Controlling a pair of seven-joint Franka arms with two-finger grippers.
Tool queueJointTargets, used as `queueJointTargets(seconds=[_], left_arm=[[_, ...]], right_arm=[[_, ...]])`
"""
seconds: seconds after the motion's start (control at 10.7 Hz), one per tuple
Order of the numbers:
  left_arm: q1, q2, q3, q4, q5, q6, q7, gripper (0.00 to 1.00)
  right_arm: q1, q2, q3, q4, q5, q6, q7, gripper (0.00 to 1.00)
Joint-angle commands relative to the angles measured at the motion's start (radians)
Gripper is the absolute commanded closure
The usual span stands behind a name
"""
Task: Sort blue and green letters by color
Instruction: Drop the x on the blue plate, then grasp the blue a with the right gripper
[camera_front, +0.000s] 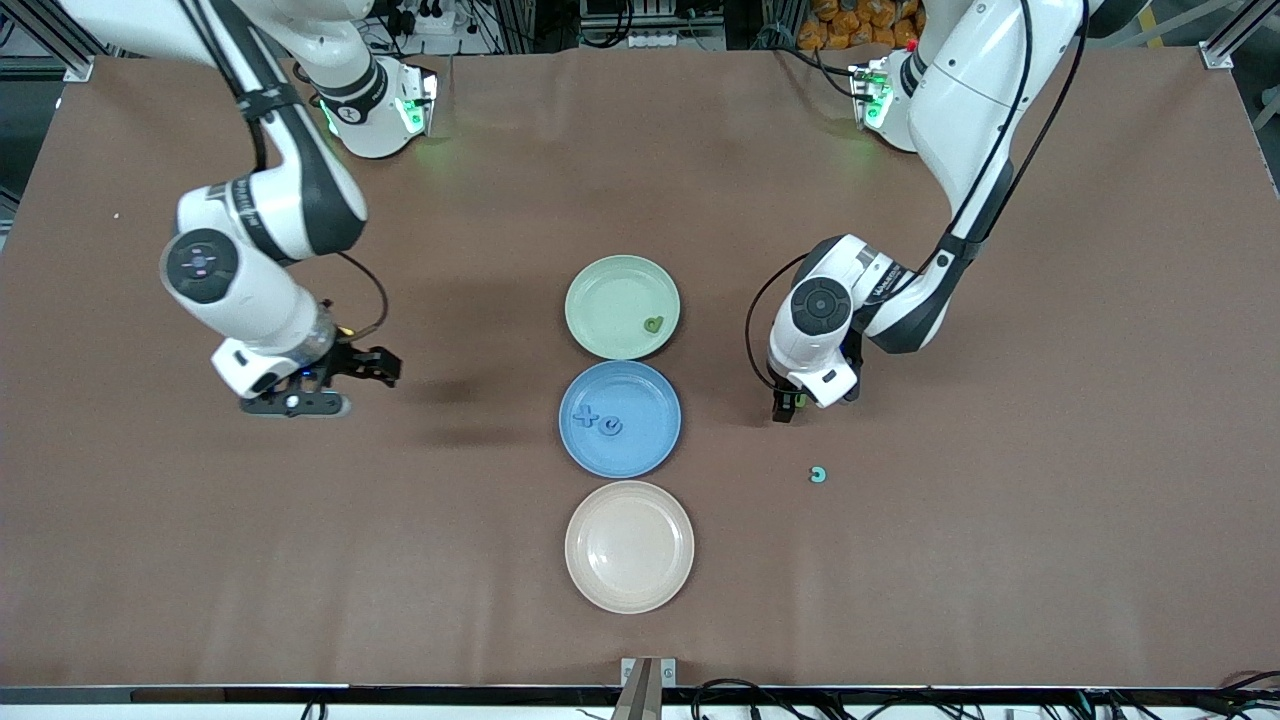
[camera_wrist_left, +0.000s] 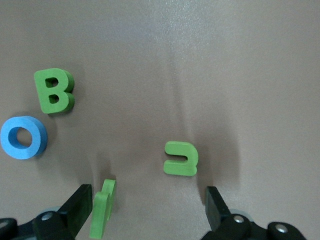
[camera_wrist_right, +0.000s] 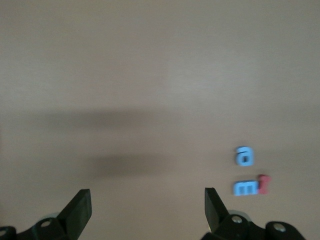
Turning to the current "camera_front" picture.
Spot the blue plate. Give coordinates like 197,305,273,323
558,360,684,481

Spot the green plate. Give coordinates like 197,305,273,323
564,254,683,362

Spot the beige plate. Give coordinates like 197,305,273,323
564,480,697,616

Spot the white power strip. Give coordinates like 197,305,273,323
385,0,461,37

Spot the orange snack bags pile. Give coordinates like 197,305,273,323
798,0,927,51

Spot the white equipment rack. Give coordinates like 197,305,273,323
578,0,727,51

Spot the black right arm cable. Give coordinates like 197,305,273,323
205,0,390,341

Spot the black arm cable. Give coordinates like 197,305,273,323
205,0,390,341
744,0,1091,393

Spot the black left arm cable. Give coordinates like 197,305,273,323
744,0,1091,393

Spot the black floor cable loop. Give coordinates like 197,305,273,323
690,677,801,720

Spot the metal table edge bracket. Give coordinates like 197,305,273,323
620,656,679,720

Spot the black base supply cable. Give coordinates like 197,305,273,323
772,44,863,101

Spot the aluminium table edge rail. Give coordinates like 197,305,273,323
0,684,1280,708

